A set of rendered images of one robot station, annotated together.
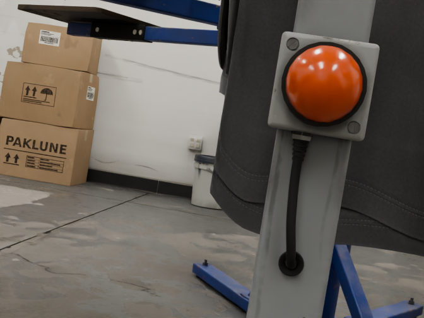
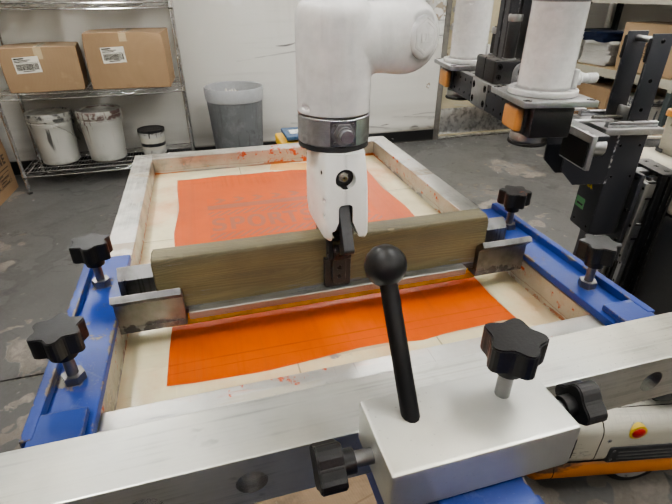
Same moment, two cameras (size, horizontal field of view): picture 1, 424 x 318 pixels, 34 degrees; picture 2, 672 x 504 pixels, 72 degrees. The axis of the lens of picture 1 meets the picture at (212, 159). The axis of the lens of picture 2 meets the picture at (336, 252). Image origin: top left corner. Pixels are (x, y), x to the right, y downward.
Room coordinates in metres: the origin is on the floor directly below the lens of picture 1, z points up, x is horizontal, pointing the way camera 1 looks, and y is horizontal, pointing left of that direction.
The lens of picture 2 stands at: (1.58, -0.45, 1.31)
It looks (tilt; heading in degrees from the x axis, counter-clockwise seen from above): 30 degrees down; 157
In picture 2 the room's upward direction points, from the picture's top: straight up
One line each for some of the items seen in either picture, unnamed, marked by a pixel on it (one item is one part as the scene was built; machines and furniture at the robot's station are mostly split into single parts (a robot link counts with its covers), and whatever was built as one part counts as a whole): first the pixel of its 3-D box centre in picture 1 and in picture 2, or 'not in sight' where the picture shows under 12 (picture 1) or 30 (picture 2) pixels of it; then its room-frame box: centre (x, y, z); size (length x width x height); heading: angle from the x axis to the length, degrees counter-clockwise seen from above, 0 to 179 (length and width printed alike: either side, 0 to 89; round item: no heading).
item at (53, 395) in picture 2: not in sight; (97, 344); (1.13, -0.54, 0.97); 0.30 x 0.05 x 0.07; 173
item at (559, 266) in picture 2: not in sight; (538, 270); (1.20, 0.01, 0.97); 0.30 x 0.05 x 0.07; 173
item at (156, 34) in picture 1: (180, 33); not in sight; (2.38, 0.17, 0.91); 1.34 x 0.40 x 0.08; 53
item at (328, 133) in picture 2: not in sight; (335, 126); (1.14, -0.27, 1.18); 0.09 x 0.07 x 0.03; 173
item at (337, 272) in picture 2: not in sight; (339, 266); (1.17, -0.27, 1.03); 0.03 x 0.03 x 0.07; 83
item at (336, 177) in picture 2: not in sight; (333, 179); (1.13, -0.27, 1.12); 0.10 x 0.07 x 0.11; 173
